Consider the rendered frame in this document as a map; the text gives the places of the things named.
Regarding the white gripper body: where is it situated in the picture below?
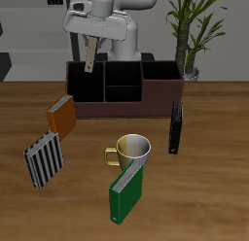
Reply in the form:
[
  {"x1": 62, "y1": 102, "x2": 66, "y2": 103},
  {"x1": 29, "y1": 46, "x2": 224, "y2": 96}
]
[{"x1": 62, "y1": 9, "x2": 131, "y2": 42}]

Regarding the orange book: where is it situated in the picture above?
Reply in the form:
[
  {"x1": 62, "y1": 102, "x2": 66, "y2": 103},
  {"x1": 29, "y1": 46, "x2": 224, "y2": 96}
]
[{"x1": 44, "y1": 93, "x2": 79, "y2": 143}]

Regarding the dark brown desk caddy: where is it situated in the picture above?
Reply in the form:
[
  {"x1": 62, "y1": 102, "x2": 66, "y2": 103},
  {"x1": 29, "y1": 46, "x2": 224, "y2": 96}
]
[{"x1": 65, "y1": 59, "x2": 185, "y2": 120}]

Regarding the black white striped book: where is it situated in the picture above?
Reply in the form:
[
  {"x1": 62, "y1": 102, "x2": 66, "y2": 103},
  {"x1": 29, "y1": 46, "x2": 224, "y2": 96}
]
[{"x1": 22, "y1": 130, "x2": 65, "y2": 190}]

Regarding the green book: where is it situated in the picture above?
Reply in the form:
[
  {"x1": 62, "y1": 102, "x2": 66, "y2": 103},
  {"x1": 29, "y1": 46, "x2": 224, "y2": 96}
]
[{"x1": 108, "y1": 159, "x2": 145, "y2": 226}]

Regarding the green pot plant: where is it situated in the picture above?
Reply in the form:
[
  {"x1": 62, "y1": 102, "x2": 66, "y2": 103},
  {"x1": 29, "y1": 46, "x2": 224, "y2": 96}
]
[{"x1": 165, "y1": 0, "x2": 230, "y2": 84}]

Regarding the yellow white mug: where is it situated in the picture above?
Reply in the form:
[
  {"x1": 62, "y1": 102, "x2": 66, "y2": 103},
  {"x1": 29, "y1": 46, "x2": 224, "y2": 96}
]
[{"x1": 103, "y1": 133, "x2": 153, "y2": 173}]

